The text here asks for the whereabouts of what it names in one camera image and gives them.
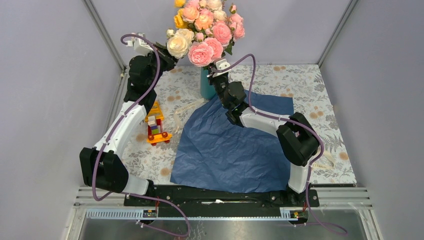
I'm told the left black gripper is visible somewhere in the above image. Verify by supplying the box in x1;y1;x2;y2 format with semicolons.
145;44;182;89

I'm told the large pink rose stem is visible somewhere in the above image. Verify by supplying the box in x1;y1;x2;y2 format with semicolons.
204;21;233;61

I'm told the peach pink flower stem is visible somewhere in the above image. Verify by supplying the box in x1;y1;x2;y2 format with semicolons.
182;5;214;31

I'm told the blue wrapping paper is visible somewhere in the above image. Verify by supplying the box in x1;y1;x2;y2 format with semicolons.
170;96;291;193

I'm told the pink rose flower stem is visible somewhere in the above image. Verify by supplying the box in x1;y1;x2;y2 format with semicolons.
228;13;246;42

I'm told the pink flowers bunch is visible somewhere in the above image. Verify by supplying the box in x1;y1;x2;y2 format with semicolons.
187;42;214;67

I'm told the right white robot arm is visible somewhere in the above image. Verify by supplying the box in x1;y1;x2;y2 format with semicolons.
207;72;323;206

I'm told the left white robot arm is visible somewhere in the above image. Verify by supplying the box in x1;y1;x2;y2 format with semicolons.
79;43;178;206

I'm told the teal ceramic vase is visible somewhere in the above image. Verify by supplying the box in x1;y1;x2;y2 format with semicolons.
200;67;216;100

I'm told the flower bouquet in vase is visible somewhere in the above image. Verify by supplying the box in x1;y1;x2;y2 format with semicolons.
166;0;242;61

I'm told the floral patterned table mat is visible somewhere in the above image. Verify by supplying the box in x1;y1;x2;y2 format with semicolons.
123;64;357;185

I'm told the yellow red toy block car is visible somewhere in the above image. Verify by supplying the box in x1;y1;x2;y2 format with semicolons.
144;101;173;146

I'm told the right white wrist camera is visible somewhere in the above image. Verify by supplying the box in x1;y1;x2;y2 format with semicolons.
207;58;231;78

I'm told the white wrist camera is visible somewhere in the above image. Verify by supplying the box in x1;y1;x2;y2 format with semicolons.
207;58;231;78
125;36;154;57

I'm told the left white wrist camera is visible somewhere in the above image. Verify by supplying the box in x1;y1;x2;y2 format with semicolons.
125;36;154;57

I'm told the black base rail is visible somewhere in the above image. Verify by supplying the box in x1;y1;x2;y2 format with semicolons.
124;185;320;218

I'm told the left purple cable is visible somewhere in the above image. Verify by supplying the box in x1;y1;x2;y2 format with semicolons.
91;33;191;238

